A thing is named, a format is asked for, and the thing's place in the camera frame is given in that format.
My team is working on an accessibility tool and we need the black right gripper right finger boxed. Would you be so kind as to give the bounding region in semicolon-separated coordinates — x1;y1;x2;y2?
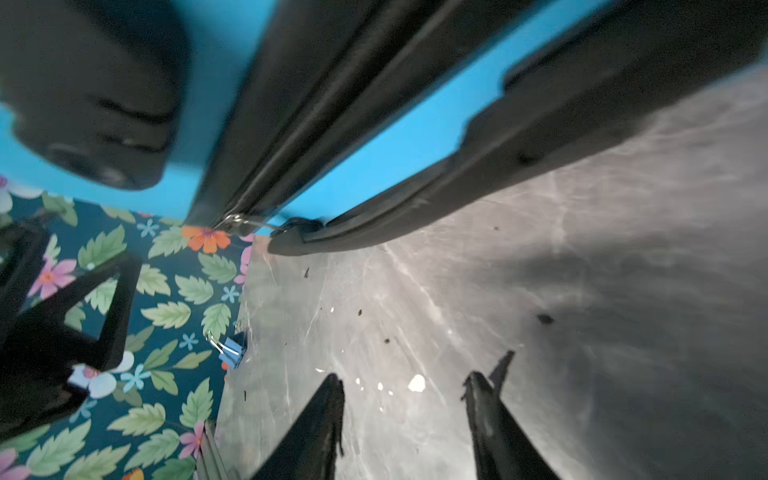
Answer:
462;372;559;479

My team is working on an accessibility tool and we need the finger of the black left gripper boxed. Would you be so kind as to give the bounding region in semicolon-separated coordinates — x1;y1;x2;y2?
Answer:
1;218;50;336
17;252;142;371

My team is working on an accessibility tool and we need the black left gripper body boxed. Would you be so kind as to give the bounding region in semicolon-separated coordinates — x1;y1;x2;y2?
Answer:
1;335;90;441

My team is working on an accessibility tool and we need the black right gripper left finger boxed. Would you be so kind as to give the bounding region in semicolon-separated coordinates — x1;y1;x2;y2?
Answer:
252;373;345;480

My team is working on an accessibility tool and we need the blue hard-shell suitcase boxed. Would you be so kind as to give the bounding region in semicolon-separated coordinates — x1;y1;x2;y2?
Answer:
1;1;767;256

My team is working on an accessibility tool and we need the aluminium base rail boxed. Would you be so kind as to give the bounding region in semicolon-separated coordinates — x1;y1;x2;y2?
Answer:
193;421;241;480

